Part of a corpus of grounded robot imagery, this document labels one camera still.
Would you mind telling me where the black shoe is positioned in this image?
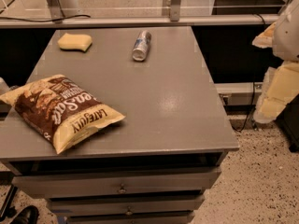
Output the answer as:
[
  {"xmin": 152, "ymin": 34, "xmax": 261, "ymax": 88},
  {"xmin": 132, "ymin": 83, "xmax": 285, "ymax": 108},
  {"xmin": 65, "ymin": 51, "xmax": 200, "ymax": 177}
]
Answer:
[{"xmin": 9, "ymin": 205, "xmax": 39, "ymax": 224}]

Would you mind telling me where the black cable on rail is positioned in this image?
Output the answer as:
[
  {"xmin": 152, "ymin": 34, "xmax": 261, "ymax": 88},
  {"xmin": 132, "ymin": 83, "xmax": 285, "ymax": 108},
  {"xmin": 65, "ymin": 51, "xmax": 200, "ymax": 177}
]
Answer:
[{"xmin": 0, "ymin": 14, "xmax": 92, "ymax": 24}]

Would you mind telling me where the metal frame rail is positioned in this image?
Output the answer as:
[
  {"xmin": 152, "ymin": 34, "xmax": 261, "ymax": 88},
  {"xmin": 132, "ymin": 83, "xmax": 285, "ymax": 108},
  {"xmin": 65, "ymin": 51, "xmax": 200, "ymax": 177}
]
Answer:
[{"xmin": 0, "ymin": 14, "xmax": 278, "ymax": 29}]

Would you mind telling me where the grey drawer cabinet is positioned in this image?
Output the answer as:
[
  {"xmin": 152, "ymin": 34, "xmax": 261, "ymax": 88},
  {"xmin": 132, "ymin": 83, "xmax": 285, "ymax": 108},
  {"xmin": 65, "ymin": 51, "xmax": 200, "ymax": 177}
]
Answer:
[{"xmin": 0, "ymin": 27, "xmax": 238, "ymax": 224}]

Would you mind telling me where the yellow sponge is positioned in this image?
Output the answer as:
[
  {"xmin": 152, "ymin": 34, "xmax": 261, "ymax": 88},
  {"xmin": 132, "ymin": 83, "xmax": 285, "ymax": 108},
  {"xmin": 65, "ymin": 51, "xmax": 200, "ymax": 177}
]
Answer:
[{"xmin": 58, "ymin": 33, "xmax": 93, "ymax": 52}]

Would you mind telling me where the black hanging cable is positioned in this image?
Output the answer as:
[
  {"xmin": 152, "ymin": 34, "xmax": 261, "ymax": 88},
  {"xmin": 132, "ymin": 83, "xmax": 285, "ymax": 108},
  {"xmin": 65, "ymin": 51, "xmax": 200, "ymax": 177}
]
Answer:
[{"xmin": 232, "ymin": 81, "xmax": 257, "ymax": 133}]

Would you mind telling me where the silver redbull can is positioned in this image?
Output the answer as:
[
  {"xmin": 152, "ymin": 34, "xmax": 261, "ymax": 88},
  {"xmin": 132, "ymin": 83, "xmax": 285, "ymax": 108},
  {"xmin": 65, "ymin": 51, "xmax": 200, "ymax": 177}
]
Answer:
[{"xmin": 132, "ymin": 30, "xmax": 151, "ymax": 62}]

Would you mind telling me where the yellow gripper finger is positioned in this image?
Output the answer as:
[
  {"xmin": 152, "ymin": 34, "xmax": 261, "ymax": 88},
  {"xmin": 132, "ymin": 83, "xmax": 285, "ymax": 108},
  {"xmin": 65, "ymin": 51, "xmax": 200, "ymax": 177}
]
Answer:
[
  {"xmin": 252, "ymin": 22, "xmax": 277, "ymax": 49},
  {"xmin": 253, "ymin": 61, "xmax": 299, "ymax": 124}
]

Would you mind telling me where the brown chip bag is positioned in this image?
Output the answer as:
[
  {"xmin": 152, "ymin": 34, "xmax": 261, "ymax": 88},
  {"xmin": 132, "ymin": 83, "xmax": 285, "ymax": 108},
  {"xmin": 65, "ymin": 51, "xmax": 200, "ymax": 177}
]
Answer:
[{"xmin": 0, "ymin": 75, "xmax": 124, "ymax": 154}]

